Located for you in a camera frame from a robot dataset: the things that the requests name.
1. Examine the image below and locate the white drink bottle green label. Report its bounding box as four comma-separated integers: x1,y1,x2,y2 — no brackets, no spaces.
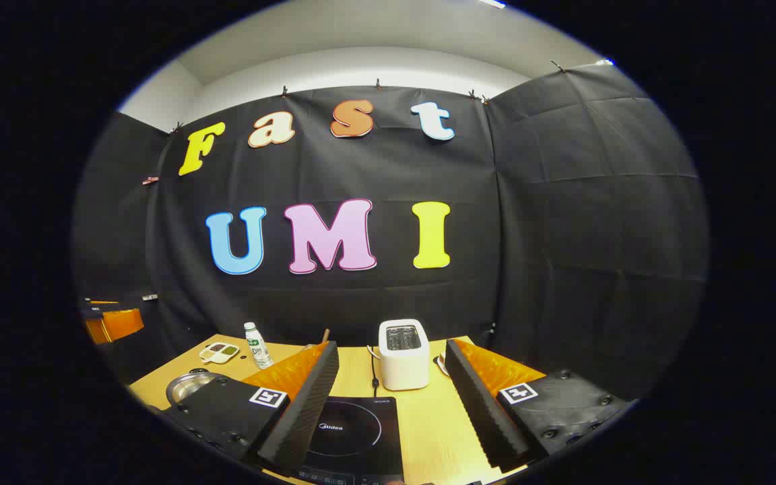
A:
245,322,274,370

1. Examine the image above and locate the stainless steel pot black handle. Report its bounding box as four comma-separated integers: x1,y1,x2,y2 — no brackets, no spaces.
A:
166,368,228,409

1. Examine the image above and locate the white divided bean dish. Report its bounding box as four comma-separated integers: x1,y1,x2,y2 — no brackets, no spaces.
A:
199,342,240,365

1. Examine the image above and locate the black toaster power cable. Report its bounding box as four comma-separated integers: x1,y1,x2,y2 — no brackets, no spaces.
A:
367,346,383,398

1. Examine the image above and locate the black induction cooktop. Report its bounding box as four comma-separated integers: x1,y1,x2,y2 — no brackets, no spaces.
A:
297,396,406,485

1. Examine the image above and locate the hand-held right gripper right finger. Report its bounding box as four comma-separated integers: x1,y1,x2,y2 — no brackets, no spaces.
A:
445,338,635,474

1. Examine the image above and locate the white toaster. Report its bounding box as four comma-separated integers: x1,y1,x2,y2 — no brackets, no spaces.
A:
379,319,430,391

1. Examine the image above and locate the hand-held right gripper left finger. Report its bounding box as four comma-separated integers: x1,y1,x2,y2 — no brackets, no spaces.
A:
159,340,340,478

